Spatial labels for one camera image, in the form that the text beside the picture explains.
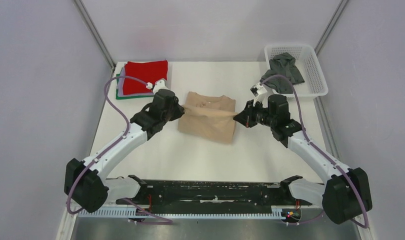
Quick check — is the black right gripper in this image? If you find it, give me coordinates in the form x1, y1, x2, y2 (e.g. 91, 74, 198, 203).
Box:
234, 99, 276, 128

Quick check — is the beige t shirt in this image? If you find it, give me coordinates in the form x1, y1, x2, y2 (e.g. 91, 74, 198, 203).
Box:
178, 91, 238, 144

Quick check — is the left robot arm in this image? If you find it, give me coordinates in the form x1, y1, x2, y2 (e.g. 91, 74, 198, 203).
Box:
64, 89, 185, 213

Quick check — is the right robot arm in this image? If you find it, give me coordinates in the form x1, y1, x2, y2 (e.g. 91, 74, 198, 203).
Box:
233, 94, 373, 228

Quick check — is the folded red t shirt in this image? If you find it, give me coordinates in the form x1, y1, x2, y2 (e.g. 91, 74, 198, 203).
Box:
122, 60, 169, 96

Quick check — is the folded lavender t shirt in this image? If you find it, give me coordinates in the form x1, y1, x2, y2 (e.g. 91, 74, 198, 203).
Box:
117, 61, 173, 99

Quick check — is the white plastic basket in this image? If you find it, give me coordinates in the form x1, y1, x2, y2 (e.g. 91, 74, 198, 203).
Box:
264, 43, 329, 100

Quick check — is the dark grey t shirt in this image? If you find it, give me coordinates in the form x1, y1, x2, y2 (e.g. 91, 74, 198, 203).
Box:
260, 52, 305, 94

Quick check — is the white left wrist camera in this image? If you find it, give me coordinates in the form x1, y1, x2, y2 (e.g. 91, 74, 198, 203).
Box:
146, 78, 169, 95

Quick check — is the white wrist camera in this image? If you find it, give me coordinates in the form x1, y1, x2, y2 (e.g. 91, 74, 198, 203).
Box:
250, 83, 268, 107
146, 78, 169, 95

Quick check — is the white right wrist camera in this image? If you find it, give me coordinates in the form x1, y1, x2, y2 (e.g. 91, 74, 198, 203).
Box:
250, 83, 268, 107

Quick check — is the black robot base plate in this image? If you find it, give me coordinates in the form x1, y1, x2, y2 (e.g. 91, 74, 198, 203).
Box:
131, 179, 297, 215

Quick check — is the right aluminium corner post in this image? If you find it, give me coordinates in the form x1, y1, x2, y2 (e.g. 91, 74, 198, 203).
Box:
314, 0, 350, 56

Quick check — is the aluminium corner post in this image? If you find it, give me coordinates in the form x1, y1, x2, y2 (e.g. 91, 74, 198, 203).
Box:
72, 0, 116, 70
314, 0, 350, 56

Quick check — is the left aluminium corner post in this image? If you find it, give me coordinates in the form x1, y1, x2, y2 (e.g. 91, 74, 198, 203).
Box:
72, 0, 116, 70

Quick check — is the white slotted cable duct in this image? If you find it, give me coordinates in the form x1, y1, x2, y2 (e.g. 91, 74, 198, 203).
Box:
78, 206, 286, 220

